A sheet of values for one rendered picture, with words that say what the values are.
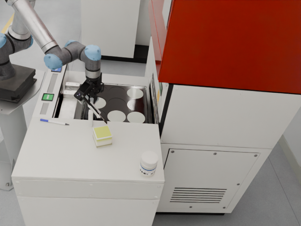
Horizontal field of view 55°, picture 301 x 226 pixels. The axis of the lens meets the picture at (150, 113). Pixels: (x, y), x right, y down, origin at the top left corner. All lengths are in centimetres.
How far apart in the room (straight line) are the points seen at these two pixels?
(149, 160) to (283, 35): 75
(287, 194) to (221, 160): 114
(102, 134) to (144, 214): 45
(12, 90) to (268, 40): 132
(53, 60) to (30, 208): 67
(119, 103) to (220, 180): 82
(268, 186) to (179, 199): 97
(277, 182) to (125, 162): 182
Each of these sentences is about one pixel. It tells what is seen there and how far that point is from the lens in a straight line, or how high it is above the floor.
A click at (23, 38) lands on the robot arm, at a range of 180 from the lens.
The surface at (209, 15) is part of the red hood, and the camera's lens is 118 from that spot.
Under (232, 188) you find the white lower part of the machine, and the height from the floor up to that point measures 41.
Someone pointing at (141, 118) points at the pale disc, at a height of 90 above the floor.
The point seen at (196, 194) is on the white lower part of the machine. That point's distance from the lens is 205.
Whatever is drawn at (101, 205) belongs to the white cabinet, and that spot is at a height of 76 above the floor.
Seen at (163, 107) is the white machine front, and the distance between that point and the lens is 140.
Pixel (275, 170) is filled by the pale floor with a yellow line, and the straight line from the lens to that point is 294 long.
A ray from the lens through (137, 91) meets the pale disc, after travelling 177.
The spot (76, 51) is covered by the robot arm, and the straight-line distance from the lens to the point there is 145.
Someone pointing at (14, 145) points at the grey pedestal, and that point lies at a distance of 221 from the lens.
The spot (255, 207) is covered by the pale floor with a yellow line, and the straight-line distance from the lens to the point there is 259.
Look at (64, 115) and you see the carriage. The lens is 161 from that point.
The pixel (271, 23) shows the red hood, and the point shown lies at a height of 155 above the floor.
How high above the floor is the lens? 198
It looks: 42 degrees down
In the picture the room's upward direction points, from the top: 11 degrees clockwise
